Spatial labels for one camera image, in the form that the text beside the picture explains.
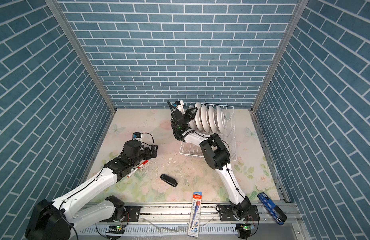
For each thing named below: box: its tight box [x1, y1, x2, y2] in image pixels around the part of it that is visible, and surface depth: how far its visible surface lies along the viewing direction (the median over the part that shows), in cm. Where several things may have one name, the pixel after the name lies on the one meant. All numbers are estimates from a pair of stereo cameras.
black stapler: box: [160, 173, 178, 188], surface depth 84 cm
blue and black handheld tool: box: [257, 192, 287, 226], surface depth 75 cm
